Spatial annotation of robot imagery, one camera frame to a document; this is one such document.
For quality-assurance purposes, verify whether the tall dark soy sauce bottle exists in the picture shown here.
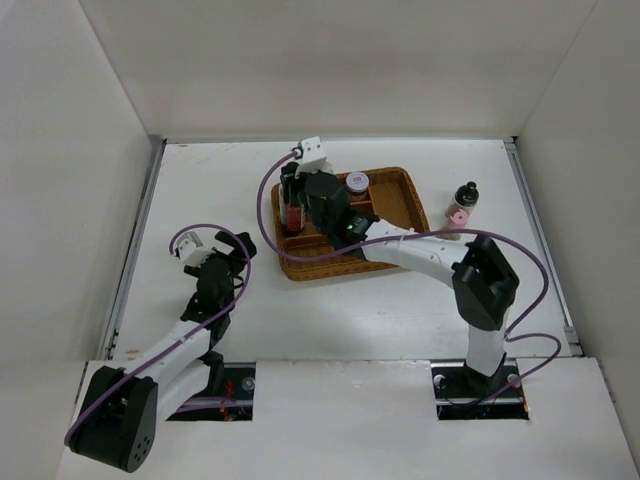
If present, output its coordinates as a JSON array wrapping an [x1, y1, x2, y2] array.
[[285, 180, 306, 235]]

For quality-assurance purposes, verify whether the red white lid spice jar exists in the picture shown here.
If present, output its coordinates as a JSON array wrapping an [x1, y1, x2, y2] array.
[[345, 171, 370, 202]]

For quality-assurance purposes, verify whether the red sauce bottle green label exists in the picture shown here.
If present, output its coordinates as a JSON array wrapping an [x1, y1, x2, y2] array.
[[278, 182, 289, 229]]

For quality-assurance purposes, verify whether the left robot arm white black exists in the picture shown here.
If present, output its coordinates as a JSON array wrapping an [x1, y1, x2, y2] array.
[[64, 227, 257, 473]]

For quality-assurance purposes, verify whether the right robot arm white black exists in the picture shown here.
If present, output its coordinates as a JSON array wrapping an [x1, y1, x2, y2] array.
[[279, 161, 519, 396]]

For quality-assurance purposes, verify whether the brown wicker divided basket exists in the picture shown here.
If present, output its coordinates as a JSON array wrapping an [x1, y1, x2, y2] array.
[[270, 167, 430, 281]]

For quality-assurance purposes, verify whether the pink lid spice jar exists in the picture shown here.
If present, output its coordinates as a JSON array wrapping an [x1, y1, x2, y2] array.
[[440, 208, 469, 241]]

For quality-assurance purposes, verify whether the black cap spice shaker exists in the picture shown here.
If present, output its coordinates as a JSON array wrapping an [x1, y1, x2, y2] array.
[[446, 181, 479, 216]]

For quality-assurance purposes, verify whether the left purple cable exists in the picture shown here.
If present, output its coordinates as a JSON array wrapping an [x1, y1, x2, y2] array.
[[64, 223, 254, 446]]

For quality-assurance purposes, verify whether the purple cable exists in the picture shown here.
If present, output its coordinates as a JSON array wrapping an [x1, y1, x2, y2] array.
[[256, 148, 564, 396], [64, 223, 254, 446]]

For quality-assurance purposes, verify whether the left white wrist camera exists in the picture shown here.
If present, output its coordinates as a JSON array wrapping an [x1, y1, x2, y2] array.
[[173, 231, 212, 267]]

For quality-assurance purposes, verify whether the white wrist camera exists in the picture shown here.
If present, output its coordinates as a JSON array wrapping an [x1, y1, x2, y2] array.
[[173, 231, 212, 267], [292, 136, 333, 178]]

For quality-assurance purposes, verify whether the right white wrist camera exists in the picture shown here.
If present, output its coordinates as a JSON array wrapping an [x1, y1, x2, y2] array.
[[292, 136, 333, 178]]

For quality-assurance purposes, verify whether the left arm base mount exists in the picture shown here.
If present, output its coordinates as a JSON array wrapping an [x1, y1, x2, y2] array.
[[168, 352, 257, 422]]

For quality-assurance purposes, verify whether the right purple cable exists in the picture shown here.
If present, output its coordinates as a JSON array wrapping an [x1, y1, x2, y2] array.
[[256, 148, 564, 396]]

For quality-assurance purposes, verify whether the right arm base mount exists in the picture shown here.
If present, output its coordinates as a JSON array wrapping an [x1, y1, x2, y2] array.
[[430, 360, 529, 421]]

